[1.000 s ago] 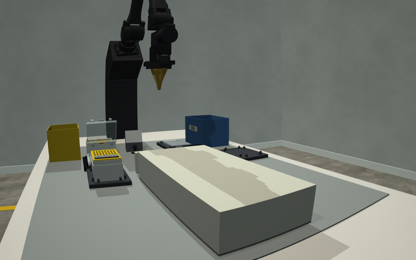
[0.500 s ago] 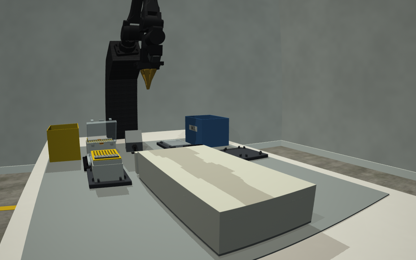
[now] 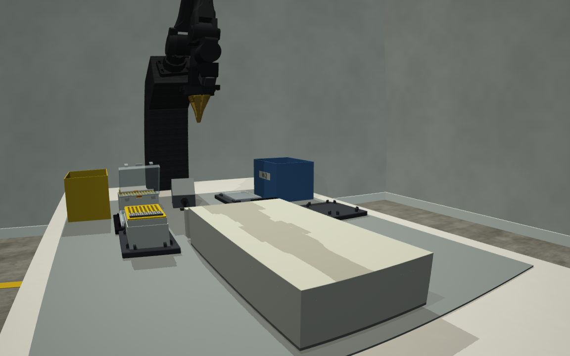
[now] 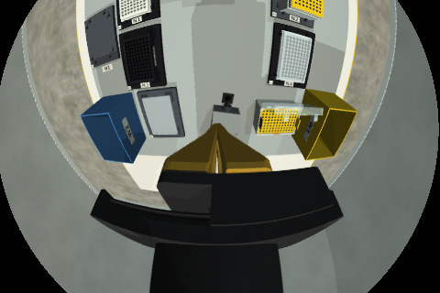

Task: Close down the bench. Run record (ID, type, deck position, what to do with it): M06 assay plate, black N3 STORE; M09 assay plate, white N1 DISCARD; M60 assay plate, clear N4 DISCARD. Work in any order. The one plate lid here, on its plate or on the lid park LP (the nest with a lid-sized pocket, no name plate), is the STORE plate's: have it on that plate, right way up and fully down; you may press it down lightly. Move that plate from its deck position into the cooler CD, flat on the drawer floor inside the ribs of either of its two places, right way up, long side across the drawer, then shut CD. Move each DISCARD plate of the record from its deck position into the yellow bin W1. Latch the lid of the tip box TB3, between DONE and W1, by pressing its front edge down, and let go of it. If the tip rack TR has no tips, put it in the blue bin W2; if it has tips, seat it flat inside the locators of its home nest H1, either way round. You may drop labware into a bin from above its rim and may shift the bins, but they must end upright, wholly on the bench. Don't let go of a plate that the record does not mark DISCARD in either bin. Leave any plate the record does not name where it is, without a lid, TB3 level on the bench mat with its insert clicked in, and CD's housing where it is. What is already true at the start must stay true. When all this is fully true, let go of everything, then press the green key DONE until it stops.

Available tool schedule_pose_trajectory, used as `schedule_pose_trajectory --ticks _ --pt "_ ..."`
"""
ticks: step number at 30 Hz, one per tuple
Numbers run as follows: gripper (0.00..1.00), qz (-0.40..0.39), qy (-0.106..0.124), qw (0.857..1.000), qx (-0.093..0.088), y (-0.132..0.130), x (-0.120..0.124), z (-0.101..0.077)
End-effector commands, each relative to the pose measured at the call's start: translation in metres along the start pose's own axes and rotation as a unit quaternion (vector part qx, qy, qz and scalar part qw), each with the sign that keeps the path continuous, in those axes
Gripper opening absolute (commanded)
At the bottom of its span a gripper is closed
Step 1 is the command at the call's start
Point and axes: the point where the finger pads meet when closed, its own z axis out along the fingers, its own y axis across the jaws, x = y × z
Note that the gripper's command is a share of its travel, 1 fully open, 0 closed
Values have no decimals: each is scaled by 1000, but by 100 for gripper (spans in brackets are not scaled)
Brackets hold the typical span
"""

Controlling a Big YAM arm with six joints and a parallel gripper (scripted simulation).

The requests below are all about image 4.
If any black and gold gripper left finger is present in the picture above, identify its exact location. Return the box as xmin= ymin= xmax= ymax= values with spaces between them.
xmin=161 ymin=124 xmax=217 ymax=173

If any white label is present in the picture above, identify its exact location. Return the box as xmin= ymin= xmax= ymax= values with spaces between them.
xmin=102 ymin=63 xmax=113 ymax=72

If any yellow bin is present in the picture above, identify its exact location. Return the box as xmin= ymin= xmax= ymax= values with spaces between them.
xmin=291 ymin=89 xmax=358 ymax=161

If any blue open-top bin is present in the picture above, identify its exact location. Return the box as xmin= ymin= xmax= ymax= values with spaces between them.
xmin=80 ymin=92 xmax=147 ymax=164

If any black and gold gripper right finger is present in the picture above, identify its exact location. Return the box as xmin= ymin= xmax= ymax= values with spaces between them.
xmin=217 ymin=123 xmax=272 ymax=173

